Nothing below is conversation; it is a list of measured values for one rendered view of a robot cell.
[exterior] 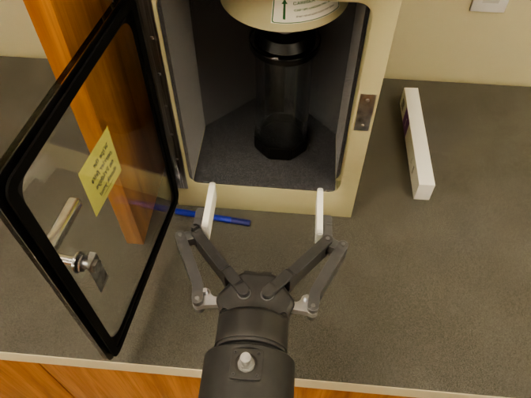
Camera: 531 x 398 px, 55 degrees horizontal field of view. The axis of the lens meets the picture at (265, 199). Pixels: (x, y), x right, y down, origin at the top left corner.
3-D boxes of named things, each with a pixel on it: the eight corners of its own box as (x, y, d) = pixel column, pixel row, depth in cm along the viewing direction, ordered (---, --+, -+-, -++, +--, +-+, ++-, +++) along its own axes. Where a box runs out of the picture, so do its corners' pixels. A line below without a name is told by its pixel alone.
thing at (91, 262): (111, 277, 62) (99, 253, 57) (104, 293, 60) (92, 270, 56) (96, 274, 62) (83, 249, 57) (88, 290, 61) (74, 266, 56)
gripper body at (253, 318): (293, 344, 49) (296, 260, 54) (205, 338, 49) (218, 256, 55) (290, 371, 54) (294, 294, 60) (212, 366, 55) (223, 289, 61)
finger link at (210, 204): (209, 241, 62) (203, 241, 62) (216, 196, 66) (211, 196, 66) (207, 227, 60) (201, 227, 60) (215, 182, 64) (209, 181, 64)
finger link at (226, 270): (254, 306, 57) (243, 313, 57) (200, 239, 63) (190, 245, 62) (253, 289, 54) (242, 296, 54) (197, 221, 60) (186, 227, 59)
